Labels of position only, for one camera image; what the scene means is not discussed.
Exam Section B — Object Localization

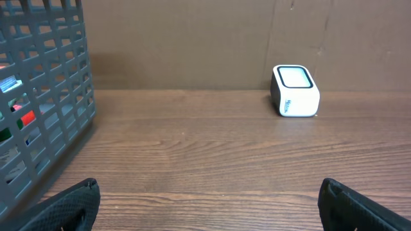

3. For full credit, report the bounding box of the dark grey plastic basket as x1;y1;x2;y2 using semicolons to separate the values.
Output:
1;0;96;220

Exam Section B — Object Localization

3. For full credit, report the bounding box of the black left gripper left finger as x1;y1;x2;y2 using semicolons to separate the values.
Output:
1;178;101;231

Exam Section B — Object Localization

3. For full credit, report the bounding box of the red sachet stick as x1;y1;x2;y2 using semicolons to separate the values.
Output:
13;105;35;126

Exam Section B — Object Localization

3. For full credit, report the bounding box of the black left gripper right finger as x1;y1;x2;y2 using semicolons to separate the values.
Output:
318;178;410;231

